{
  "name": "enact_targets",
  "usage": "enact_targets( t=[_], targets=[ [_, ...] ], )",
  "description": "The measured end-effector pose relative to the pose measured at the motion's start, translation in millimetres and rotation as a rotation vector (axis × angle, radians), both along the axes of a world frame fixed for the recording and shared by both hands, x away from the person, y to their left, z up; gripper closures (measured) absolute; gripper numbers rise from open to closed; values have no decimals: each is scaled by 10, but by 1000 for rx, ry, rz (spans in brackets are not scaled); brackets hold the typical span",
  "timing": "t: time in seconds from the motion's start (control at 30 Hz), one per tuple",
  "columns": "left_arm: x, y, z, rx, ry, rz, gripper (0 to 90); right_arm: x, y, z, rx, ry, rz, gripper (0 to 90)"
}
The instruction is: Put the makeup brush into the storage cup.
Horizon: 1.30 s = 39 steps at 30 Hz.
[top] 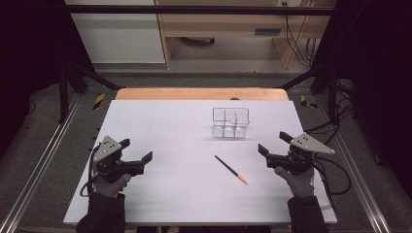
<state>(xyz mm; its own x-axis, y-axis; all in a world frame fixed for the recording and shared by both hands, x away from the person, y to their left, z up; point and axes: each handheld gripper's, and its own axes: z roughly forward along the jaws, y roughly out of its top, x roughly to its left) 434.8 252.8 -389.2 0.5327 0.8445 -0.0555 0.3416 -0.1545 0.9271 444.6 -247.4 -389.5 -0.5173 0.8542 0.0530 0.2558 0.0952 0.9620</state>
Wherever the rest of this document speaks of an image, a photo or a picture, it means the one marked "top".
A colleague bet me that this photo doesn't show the aluminium floor rail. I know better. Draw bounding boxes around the aluminium floor rail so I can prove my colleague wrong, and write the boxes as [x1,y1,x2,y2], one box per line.
[0,92,83,233]
[314,96,393,233]

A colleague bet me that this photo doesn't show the wooden table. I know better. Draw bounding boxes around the wooden table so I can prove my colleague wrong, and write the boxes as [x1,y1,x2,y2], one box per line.
[115,87,291,102]

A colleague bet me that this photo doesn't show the yellow clamp left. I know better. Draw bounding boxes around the yellow clamp left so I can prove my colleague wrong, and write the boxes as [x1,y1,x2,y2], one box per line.
[92,92,107,112]

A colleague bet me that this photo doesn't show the yellow clamp right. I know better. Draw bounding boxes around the yellow clamp right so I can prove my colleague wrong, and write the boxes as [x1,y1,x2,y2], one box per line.
[299,94,319,110]

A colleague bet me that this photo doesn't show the clear acrylic organizer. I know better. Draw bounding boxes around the clear acrylic organizer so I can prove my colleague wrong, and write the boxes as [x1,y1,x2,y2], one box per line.
[211,106,251,140]

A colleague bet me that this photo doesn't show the black floor cables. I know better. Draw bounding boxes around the black floor cables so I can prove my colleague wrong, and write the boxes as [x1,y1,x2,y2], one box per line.
[303,78,357,148]

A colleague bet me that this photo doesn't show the person's left hand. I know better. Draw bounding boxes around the person's left hand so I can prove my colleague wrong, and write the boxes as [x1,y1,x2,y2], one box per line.
[92,173,132,199]

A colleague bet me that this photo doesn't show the light wooden desk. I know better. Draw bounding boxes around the light wooden desk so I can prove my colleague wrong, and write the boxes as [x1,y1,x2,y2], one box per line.
[154,0,338,70]

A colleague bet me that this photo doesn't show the black horizontal frame bar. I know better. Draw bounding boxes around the black horizontal frame bar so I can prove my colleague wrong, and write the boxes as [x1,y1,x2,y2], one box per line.
[63,4,336,17]

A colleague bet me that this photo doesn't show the person's right hand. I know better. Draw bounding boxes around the person's right hand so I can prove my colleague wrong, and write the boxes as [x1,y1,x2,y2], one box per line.
[273,165,316,199]

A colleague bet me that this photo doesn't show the black pencil with orange end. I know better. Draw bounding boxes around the black pencil with orange end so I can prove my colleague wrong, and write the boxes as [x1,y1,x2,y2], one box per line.
[213,154,249,186]

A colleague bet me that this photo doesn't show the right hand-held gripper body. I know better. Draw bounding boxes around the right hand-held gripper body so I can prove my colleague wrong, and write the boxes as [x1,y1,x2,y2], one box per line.
[265,132,336,176]

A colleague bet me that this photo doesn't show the hanging black cables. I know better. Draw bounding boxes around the hanging black cables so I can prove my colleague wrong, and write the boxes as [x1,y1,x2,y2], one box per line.
[281,1,321,68]

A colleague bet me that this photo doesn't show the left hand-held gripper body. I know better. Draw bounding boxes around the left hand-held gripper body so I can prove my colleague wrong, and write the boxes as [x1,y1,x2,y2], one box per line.
[92,135,146,183]

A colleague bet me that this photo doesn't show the white board sheet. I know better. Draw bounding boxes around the white board sheet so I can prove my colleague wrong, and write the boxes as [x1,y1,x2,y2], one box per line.
[62,99,338,226]

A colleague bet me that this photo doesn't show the black metal frame stand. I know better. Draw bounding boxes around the black metal frame stand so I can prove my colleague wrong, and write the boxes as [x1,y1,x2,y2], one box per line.
[57,60,126,124]
[277,60,342,126]

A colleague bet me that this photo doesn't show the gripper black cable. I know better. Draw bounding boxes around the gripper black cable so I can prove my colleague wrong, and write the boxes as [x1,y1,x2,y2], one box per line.
[311,153,353,209]
[79,145,102,198]

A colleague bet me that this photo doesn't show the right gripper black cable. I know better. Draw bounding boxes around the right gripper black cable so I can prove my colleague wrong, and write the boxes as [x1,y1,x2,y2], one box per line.
[311,153,353,209]

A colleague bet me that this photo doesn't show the black curtain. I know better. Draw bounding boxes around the black curtain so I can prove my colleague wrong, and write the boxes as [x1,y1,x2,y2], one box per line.
[312,0,412,198]
[0,0,95,159]

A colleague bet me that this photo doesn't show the yellow clamp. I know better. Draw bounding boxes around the yellow clamp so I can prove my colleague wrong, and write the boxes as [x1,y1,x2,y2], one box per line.
[92,92,107,112]
[299,94,319,110]

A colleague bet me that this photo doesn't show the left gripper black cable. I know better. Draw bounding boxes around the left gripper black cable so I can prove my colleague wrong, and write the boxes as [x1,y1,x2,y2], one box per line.
[79,145,102,198]

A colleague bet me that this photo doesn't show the white cabinet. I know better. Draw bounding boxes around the white cabinet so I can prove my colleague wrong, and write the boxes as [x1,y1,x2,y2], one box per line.
[63,0,166,65]

